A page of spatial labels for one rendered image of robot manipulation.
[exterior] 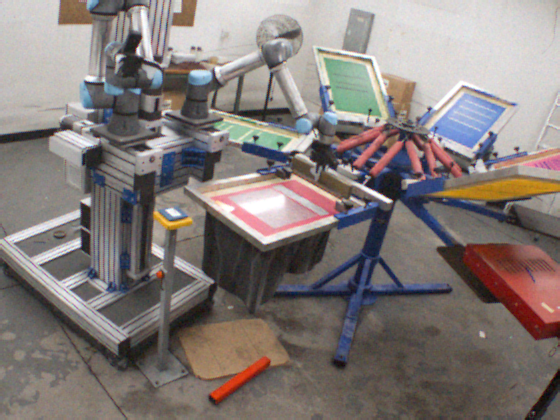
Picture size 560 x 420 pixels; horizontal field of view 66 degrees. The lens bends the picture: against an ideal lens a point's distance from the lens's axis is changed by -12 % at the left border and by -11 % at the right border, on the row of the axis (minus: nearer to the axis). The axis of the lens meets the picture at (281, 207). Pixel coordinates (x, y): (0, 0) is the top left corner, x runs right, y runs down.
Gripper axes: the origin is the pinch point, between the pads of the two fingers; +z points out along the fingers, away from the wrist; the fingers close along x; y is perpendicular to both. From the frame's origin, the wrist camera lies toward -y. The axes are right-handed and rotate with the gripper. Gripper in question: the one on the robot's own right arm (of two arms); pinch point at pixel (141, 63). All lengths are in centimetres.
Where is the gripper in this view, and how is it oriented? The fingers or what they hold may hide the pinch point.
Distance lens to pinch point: 155.7
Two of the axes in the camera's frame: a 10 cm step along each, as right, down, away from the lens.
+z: 5.3, 4.6, -7.1
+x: -7.9, -0.3, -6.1
